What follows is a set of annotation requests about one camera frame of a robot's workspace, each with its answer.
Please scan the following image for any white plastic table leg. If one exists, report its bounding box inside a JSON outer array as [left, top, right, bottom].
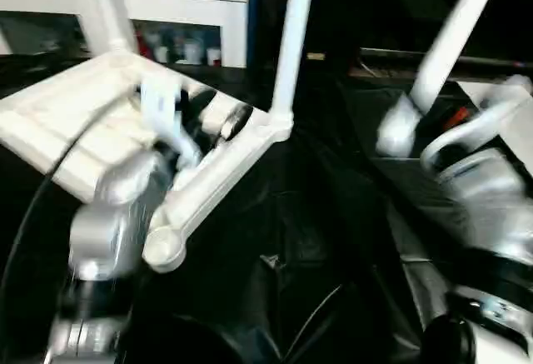
[[270, 0, 321, 120], [375, 0, 509, 160], [87, 0, 136, 58]]

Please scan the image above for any white glass-door cabinet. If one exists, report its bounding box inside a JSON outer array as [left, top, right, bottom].
[[0, 0, 252, 70]]

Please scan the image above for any black metal rail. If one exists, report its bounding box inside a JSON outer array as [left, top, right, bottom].
[[358, 46, 533, 75]]

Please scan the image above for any white plastic table top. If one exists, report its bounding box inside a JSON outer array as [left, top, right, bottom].
[[0, 47, 296, 275]]

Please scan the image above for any black mat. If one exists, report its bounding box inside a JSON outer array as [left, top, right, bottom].
[[0, 52, 533, 364]]

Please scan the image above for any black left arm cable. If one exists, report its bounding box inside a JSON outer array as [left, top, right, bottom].
[[0, 96, 127, 298]]

